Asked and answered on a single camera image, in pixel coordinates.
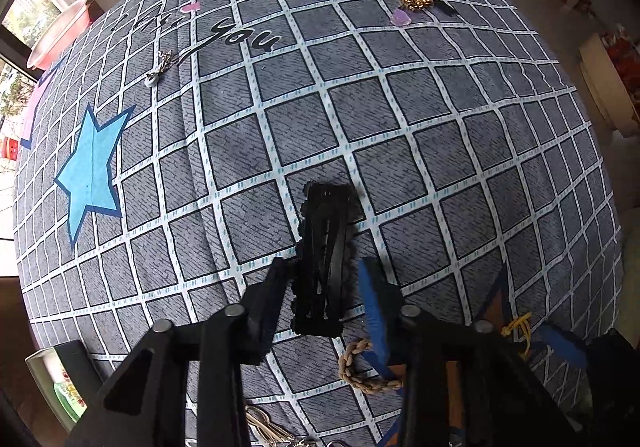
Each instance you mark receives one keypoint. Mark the gold bow hair clip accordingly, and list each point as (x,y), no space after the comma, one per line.
(416,1)

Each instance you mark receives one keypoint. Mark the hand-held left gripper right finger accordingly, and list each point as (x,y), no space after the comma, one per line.
(376,309)

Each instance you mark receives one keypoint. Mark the small black hair clip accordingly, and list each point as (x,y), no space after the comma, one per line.
(446,7)

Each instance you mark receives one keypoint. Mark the purple translucent hair clip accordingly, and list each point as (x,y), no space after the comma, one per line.
(401,17)

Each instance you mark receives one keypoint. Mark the grey grid star tablecloth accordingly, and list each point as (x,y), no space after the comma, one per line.
(400,127)

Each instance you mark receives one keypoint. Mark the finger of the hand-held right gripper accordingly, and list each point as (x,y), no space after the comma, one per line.
(565,344)

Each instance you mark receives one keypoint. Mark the pink heart hair clip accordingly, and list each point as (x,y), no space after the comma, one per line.
(192,7)

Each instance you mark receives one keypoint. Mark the white round container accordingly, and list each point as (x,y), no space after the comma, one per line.
(600,77)

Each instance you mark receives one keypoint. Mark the pink plastic basin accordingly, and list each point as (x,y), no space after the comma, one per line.
(55,34)

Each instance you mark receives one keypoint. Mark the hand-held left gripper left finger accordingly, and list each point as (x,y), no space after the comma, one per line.
(264,309)

